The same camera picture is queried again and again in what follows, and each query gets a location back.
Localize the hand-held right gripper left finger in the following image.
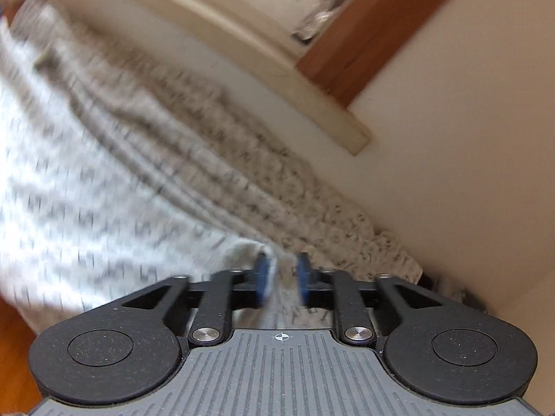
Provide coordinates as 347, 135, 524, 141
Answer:
123, 252, 272, 348

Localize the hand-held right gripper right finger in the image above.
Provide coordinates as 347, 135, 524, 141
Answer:
296, 252, 445, 348

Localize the white checker-print garment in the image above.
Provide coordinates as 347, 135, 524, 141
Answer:
0, 0, 423, 331

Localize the cream stone window sill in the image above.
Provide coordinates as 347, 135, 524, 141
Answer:
26, 0, 372, 155

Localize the wooden window frame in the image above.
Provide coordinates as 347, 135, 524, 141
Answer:
297, 0, 483, 107

